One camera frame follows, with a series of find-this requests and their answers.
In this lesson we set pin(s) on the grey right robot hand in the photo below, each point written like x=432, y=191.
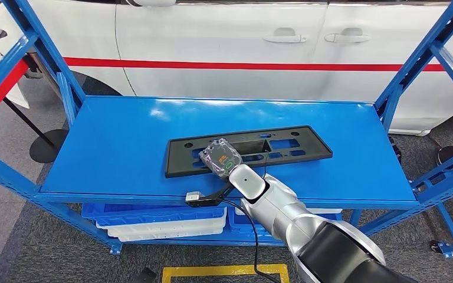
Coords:
x=220, y=158

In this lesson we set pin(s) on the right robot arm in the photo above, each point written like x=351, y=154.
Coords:
x=289, y=215

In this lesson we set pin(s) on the black plastic frame part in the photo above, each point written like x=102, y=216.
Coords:
x=177, y=162

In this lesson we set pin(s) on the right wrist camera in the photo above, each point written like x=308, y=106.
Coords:
x=205, y=201

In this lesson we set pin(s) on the blue steel shelf rack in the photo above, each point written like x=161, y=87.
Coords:
x=113, y=156

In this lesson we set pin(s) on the black robot foot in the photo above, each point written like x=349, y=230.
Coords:
x=146, y=276

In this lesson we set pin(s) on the red barrier belt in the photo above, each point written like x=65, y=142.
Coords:
x=0, y=95

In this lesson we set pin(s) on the black stanchion with round base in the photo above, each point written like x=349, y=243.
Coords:
x=48, y=147

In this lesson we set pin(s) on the white plastic bin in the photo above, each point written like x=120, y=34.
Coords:
x=326, y=211
x=164, y=232

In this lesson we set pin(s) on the black round stanchion base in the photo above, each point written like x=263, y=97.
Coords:
x=449, y=154

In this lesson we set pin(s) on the white car with red stripe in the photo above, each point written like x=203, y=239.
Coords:
x=218, y=31

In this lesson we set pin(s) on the blue bin with white label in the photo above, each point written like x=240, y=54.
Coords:
x=132, y=214

